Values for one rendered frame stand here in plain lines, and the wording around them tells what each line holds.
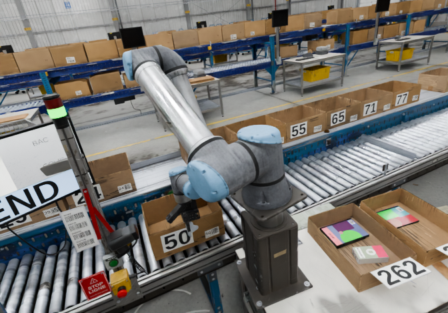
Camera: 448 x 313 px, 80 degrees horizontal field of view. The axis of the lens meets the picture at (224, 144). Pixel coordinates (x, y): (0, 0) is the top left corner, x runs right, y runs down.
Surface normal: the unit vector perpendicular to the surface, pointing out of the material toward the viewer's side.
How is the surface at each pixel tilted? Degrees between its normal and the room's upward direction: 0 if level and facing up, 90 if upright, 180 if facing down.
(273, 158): 85
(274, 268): 90
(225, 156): 32
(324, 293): 0
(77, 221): 90
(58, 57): 90
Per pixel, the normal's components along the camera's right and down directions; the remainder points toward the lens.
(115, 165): 0.39, 0.33
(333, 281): -0.11, -0.90
